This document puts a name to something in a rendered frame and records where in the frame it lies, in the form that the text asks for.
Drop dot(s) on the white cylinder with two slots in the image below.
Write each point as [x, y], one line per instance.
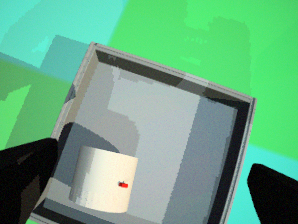
[102, 180]

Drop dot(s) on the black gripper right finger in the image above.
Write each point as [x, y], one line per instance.
[274, 195]

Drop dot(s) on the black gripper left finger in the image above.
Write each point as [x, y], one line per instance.
[24, 173]

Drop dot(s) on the grey square tray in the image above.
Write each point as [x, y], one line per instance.
[189, 134]

